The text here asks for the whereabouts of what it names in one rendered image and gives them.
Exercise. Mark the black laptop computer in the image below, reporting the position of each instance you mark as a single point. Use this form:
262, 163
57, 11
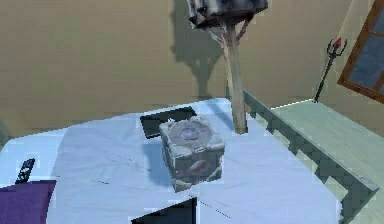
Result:
173, 213

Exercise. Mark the black flat tablet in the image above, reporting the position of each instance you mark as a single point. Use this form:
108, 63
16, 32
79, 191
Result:
156, 122

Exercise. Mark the grey cube with pink marks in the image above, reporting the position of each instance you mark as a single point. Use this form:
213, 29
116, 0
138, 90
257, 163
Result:
191, 150

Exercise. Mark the black staff with red gem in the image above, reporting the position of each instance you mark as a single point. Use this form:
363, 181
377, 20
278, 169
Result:
328, 68

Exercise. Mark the black remote control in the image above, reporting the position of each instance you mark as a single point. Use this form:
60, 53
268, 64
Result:
26, 170

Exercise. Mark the brown framed window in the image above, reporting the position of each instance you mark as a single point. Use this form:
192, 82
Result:
366, 56

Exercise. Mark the wooden post birdhouse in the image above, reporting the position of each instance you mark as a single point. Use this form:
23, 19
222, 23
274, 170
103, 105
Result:
233, 66

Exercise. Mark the white bed with grey frame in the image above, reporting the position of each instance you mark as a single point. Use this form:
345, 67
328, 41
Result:
110, 166

